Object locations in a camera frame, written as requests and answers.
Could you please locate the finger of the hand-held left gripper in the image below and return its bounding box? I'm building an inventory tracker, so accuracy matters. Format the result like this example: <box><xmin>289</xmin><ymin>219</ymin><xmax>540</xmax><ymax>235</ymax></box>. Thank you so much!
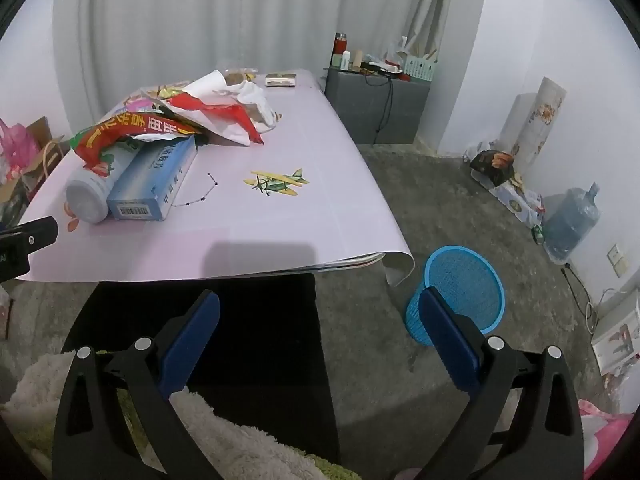
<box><xmin>0</xmin><ymin>216</ymin><xmax>59</xmax><ymax>252</ymax></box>

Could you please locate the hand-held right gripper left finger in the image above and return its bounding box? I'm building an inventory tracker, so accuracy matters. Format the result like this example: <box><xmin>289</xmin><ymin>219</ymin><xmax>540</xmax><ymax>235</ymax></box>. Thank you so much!
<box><xmin>52</xmin><ymin>289</ymin><xmax>233</xmax><ymax>480</ymax></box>

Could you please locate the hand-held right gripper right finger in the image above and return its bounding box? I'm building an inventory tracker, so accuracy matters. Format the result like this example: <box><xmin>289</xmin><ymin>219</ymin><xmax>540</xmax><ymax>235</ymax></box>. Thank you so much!
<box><xmin>419</xmin><ymin>286</ymin><xmax>586</xmax><ymax>480</ymax></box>

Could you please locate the blue mesh wastebasket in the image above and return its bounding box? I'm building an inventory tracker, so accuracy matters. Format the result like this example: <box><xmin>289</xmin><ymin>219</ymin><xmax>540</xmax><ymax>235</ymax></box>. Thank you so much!
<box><xmin>405</xmin><ymin>246</ymin><xmax>506</xmax><ymax>347</ymax></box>

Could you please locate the white plastic bottle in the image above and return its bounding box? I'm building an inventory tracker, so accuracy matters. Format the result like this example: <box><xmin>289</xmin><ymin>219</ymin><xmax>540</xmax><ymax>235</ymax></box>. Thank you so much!
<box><xmin>65</xmin><ymin>147</ymin><xmax>136</xmax><ymax>224</ymax></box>

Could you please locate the red green snack packet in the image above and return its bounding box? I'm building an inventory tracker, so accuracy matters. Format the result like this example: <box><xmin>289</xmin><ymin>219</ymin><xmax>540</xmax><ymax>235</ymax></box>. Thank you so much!
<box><xmin>70</xmin><ymin>110</ymin><xmax>206</xmax><ymax>178</ymax></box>

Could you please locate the black low table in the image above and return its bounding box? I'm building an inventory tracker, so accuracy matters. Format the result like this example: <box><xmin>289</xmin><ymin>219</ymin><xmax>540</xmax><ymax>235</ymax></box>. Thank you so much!
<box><xmin>62</xmin><ymin>272</ymin><xmax>341</xmax><ymax>466</ymax></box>

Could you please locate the brown paper bag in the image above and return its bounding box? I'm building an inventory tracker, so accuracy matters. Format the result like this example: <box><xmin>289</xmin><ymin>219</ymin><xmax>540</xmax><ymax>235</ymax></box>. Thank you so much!
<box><xmin>20</xmin><ymin>116</ymin><xmax>71</xmax><ymax>196</ymax></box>

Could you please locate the pink plastic bag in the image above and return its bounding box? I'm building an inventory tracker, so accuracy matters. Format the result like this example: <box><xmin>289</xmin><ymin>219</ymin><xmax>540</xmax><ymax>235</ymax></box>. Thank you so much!
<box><xmin>0</xmin><ymin>119</ymin><xmax>41</xmax><ymax>186</ymax></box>

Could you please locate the fluffy white blanket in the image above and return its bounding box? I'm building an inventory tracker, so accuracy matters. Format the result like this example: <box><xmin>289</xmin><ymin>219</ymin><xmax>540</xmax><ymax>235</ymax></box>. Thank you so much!
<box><xmin>0</xmin><ymin>350</ymin><xmax>361</xmax><ymax>480</ymax></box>

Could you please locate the blue cardboard box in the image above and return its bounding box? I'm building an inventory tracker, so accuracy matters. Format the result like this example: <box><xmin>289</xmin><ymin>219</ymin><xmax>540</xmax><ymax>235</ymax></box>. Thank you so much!
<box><xmin>106</xmin><ymin>135</ymin><xmax>198</xmax><ymax>222</ymax></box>

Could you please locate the printed cardboard box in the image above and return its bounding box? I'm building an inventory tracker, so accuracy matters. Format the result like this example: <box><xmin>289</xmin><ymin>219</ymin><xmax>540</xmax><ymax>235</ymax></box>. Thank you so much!
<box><xmin>472</xmin><ymin>170</ymin><xmax>546</xmax><ymax>226</ymax></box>

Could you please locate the pink printed table cover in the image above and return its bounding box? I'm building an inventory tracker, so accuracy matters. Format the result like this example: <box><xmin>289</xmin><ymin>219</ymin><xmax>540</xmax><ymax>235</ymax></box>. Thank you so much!
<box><xmin>15</xmin><ymin>69</ymin><xmax>416</xmax><ymax>287</ymax></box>

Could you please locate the empty blue water jug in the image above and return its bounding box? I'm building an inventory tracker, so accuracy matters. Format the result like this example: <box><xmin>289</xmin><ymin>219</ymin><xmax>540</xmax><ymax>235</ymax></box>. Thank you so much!
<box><xmin>542</xmin><ymin>182</ymin><xmax>601</xmax><ymax>263</ymax></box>

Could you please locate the white water dispenser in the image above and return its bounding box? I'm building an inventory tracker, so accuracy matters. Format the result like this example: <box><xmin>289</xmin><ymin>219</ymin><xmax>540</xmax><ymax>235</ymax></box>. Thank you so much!
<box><xmin>591</xmin><ymin>292</ymin><xmax>640</xmax><ymax>376</ymax></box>

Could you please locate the dark crumpled bag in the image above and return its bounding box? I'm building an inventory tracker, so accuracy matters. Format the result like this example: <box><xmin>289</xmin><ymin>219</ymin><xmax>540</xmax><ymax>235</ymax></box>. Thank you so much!
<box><xmin>470</xmin><ymin>149</ymin><xmax>516</xmax><ymax>186</ymax></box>

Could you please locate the colourful printed wrapper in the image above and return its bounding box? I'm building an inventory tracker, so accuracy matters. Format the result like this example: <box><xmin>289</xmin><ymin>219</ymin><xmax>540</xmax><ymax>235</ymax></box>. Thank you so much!
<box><xmin>122</xmin><ymin>80</ymin><xmax>191</xmax><ymax>111</ymax></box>

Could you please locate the pink cloth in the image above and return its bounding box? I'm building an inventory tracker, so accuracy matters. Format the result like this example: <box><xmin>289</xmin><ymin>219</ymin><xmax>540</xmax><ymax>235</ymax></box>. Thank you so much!
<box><xmin>577</xmin><ymin>399</ymin><xmax>633</xmax><ymax>480</ymax></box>

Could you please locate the red white plastic bag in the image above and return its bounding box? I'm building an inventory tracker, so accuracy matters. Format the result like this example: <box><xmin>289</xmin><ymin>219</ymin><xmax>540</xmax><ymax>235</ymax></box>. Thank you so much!
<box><xmin>165</xmin><ymin>70</ymin><xmax>281</xmax><ymax>147</ymax></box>

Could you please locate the floral printed paper roll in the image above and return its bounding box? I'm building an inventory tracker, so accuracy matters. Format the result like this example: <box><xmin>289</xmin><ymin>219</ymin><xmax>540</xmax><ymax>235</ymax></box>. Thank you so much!
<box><xmin>500</xmin><ymin>76</ymin><xmax>567</xmax><ymax>166</ymax></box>

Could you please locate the grey cabinet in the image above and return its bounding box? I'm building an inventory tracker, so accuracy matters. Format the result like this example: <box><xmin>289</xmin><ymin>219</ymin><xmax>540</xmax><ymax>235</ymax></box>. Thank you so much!
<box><xmin>324</xmin><ymin>67</ymin><xmax>432</xmax><ymax>146</ymax></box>

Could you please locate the clear bag of snacks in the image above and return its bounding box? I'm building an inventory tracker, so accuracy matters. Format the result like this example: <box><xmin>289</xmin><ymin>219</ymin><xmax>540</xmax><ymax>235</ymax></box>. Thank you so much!
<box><xmin>222</xmin><ymin>67</ymin><xmax>258</xmax><ymax>86</ymax></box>

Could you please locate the white curtain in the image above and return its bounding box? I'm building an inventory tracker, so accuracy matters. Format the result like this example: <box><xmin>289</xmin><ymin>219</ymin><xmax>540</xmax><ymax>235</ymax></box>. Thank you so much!
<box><xmin>52</xmin><ymin>0</ymin><xmax>456</xmax><ymax>126</ymax></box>

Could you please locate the green white patterned box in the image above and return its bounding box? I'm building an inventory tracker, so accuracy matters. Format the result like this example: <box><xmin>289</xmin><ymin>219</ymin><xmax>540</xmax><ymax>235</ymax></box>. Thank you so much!
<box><xmin>404</xmin><ymin>55</ymin><xmax>438</xmax><ymax>81</ymax></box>

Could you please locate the black floor cable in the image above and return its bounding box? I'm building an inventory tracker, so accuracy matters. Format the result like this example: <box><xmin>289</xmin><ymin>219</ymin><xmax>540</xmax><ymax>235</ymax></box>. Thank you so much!
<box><xmin>560</xmin><ymin>262</ymin><xmax>601</xmax><ymax>333</ymax></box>

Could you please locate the wall socket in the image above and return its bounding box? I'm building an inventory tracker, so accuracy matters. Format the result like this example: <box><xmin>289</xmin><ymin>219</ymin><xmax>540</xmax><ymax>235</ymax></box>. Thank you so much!
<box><xmin>606</xmin><ymin>244</ymin><xmax>630</xmax><ymax>277</ymax></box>

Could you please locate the black cabinet cable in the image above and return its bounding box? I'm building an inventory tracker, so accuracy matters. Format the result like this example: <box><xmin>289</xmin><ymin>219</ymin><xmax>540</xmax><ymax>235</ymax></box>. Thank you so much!
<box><xmin>372</xmin><ymin>72</ymin><xmax>396</xmax><ymax>146</ymax></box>

